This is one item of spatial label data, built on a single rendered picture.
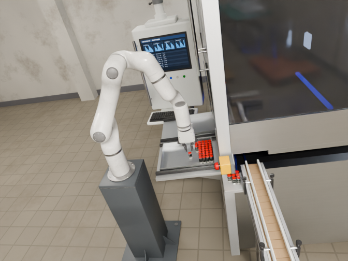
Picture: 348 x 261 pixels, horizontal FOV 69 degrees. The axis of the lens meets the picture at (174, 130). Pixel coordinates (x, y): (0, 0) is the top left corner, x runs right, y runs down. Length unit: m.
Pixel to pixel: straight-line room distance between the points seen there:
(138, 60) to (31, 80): 4.89
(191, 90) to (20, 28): 4.05
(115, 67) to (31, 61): 4.65
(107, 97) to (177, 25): 0.98
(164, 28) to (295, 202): 1.57
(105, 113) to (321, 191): 1.35
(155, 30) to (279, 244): 1.70
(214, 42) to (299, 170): 0.89
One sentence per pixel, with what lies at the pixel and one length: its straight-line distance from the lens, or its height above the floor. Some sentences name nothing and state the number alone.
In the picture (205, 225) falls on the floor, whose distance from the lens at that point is 2.38.
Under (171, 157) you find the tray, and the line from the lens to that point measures 1.69.
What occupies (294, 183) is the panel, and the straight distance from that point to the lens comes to 1.68.
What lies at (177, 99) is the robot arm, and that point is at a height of 1.28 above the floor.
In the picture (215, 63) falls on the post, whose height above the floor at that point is 1.54.
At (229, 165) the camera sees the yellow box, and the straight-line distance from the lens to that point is 1.35.
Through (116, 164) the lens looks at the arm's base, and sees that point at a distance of 1.63.
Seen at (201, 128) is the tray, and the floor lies 0.88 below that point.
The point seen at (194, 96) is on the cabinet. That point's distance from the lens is 2.32.
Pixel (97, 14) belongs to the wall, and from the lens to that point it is 4.87.
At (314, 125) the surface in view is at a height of 1.14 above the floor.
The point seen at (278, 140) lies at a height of 1.07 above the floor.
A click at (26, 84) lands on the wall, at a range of 6.20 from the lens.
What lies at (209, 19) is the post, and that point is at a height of 1.73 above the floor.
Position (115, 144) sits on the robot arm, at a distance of 1.57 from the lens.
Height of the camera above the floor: 1.94
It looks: 33 degrees down
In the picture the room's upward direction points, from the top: 13 degrees counter-clockwise
